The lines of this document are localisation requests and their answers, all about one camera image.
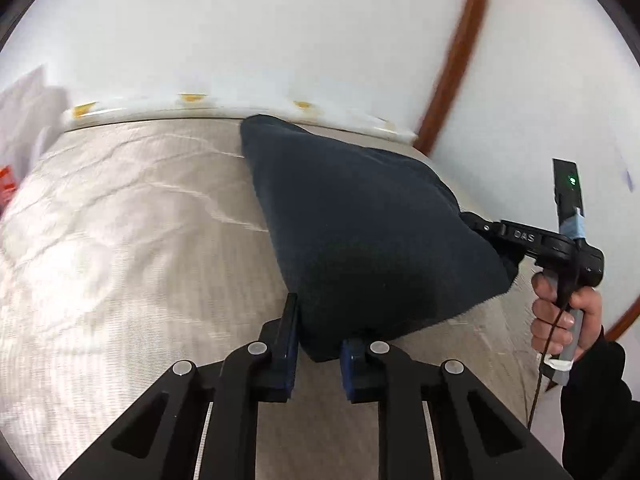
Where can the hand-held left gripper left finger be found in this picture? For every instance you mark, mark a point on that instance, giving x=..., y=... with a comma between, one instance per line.
x=287, y=345

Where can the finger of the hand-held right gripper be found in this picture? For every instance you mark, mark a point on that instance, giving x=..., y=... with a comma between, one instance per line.
x=515, y=235

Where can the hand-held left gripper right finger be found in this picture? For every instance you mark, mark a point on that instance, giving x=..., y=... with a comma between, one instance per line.
x=352, y=370

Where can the black t-shirt with white print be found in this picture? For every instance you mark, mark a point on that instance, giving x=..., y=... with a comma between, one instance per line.
x=360, y=220

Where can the person's right forearm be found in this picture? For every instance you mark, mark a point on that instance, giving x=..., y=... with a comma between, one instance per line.
x=595, y=410

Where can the person's right hand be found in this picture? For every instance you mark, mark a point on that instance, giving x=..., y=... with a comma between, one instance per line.
x=545, y=320

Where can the brown wooden trim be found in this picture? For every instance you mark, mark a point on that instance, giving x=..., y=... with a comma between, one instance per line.
x=460, y=60
x=625, y=320

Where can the beige mattress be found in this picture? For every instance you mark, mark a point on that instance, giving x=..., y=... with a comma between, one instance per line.
x=125, y=260

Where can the white plastic-wrapped bed edge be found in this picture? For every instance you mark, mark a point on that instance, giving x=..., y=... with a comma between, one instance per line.
x=165, y=107

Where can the red and white package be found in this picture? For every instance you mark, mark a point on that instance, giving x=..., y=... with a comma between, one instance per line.
x=7, y=185

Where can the white plastic bag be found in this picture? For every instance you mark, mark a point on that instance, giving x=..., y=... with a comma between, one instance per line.
x=25, y=110

